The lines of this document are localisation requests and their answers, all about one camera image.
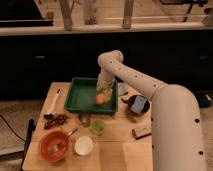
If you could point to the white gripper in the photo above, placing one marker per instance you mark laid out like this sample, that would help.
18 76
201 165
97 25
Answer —
104 87

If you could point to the orange apple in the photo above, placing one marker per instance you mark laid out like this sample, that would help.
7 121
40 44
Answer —
100 99

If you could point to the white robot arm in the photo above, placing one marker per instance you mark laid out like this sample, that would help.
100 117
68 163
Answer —
177 139

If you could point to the green plastic tray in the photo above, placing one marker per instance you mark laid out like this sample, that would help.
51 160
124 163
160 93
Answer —
81 97

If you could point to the clear plastic packet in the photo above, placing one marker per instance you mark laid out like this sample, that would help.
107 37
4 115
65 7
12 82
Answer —
122 89

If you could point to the dark bowl with blue cloth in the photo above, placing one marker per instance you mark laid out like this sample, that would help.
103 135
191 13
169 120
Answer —
137 104

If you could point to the small metal cup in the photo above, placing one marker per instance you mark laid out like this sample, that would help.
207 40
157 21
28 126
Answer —
84 119

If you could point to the small green cup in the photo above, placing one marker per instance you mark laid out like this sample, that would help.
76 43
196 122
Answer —
97 127

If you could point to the brown wooden block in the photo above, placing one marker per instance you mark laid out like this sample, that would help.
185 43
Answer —
140 132

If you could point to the pile of dark raisins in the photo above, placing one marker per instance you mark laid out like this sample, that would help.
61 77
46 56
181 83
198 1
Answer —
55 121

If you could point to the white round lid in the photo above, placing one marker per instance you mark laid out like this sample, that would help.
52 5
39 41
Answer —
83 145

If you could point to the orange bowl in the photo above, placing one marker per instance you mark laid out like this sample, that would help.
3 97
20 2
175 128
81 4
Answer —
48 141

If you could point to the metal spoon in bowl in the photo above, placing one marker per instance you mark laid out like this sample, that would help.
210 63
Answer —
68 135

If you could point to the blue bag on floor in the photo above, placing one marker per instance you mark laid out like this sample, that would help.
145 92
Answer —
203 99

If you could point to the white handled spoon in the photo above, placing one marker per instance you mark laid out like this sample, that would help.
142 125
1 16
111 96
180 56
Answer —
50 112

